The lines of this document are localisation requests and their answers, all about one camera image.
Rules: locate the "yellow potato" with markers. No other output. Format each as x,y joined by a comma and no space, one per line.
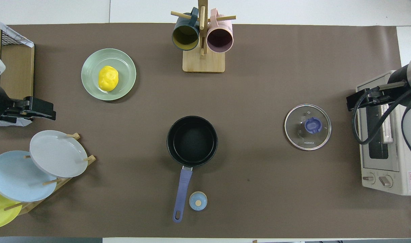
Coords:
108,78

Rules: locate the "wooden plate rack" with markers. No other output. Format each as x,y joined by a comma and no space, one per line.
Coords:
77,168

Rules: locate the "wooden mug tree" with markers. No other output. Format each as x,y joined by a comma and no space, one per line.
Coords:
203,62

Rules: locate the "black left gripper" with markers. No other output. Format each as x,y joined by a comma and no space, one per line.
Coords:
33,104

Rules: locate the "glass lid purple knob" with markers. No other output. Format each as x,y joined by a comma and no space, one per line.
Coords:
308,135

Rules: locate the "grey plate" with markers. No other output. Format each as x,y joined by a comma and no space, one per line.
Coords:
57,153

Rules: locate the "dark blue mug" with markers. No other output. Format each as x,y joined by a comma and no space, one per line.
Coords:
185,35

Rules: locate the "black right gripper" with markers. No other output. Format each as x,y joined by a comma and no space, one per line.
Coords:
377,98

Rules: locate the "beige toaster oven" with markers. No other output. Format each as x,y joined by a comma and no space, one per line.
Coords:
381,175

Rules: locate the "pink mug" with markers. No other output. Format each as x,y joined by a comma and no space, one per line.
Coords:
220,38

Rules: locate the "wooden shelf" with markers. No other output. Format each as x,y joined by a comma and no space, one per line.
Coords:
16,74

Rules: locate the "mint green plate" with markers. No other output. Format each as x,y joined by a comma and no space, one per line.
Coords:
124,72

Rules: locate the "light blue plate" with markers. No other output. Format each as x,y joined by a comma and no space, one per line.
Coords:
16,177

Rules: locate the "white checked cloth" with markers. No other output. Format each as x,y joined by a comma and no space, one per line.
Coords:
9,32
9,123

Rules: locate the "brown paper table mat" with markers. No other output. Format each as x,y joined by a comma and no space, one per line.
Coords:
276,185

